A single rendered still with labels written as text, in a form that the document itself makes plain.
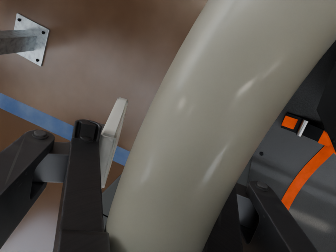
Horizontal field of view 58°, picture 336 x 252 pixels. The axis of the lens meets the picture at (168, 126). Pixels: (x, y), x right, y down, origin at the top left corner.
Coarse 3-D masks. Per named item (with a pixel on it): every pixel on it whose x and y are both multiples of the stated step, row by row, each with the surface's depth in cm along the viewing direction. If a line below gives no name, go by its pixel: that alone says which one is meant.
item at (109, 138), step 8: (120, 104) 19; (112, 112) 18; (120, 112) 18; (112, 120) 16; (120, 120) 17; (104, 128) 15; (112, 128) 15; (120, 128) 18; (104, 136) 14; (112, 136) 14; (104, 144) 14; (112, 144) 14; (104, 152) 14; (112, 152) 15; (104, 160) 15; (112, 160) 18; (104, 168) 15; (104, 176) 15; (104, 184) 15
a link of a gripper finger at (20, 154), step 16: (16, 144) 12; (32, 144) 12; (48, 144) 12; (0, 160) 10; (16, 160) 11; (32, 160) 11; (0, 176) 10; (16, 176) 10; (32, 176) 11; (0, 192) 9; (16, 192) 10; (32, 192) 12; (0, 208) 9; (16, 208) 10; (0, 224) 9; (16, 224) 11; (0, 240) 10
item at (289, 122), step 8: (288, 120) 125; (296, 120) 124; (304, 120) 121; (288, 128) 126; (296, 128) 125; (304, 128) 122; (312, 128) 121; (320, 128) 119; (312, 136) 121; (320, 136) 120; (328, 144) 118
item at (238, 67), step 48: (240, 0) 6; (288, 0) 6; (192, 48) 7; (240, 48) 6; (288, 48) 6; (192, 96) 7; (240, 96) 6; (288, 96) 7; (144, 144) 7; (192, 144) 7; (240, 144) 7; (144, 192) 7; (192, 192) 7; (144, 240) 8; (192, 240) 8
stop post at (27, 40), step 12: (24, 24) 153; (36, 24) 151; (0, 36) 135; (12, 36) 140; (24, 36) 146; (36, 36) 153; (48, 36) 152; (0, 48) 135; (12, 48) 142; (24, 48) 149; (36, 48) 155; (36, 60) 157
